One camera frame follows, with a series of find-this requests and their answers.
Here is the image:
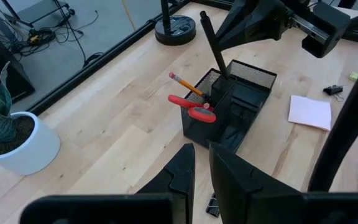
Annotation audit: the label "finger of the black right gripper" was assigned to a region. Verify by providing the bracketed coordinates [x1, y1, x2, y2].
[227, 0, 280, 20]
[214, 2, 292, 53]

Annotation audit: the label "black rolling equipment stand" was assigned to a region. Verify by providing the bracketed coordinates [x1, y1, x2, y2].
[0, 0, 75, 29]

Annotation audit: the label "black cabinet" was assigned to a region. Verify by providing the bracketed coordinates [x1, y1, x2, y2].
[0, 17, 37, 104]

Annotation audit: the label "black click pen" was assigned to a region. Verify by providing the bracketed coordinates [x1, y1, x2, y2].
[199, 9, 231, 80]

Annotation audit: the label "black gooseneck desk lamp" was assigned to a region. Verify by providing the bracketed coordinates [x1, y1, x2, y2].
[154, 0, 197, 47]

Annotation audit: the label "pink sticky note pad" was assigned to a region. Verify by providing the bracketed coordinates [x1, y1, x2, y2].
[287, 94, 333, 133]

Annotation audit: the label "red-handled scissors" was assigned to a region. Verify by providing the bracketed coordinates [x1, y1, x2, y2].
[167, 93, 218, 124]

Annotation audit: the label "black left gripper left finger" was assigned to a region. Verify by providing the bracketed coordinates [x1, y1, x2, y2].
[135, 142, 196, 224]

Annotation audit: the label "black floor cable bundle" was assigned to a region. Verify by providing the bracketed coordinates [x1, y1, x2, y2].
[10, 8, 101, 58]

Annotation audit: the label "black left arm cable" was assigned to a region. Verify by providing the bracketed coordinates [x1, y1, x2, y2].
[307, 42, 358, 194]

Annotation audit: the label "black cable loop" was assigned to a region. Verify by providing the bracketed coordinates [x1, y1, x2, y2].
[82, 51, 104, 68]

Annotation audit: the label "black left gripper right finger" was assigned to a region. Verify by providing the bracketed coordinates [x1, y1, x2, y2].
[209, 141, 305, 224]

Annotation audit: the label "white plant pot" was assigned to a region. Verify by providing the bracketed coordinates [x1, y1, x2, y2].
[0, 111, 62, 177]

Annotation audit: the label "black mesh desk organizer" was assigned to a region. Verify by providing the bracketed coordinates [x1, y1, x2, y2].
[180, 58, 278, 154]

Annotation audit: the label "black binder clip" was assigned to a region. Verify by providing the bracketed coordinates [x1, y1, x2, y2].
[204, 192, 221, 218]
[322, 84, 346, 102]

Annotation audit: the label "yellow hanging cord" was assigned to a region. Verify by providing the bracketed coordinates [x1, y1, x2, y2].
[121, 0, 137, 32]

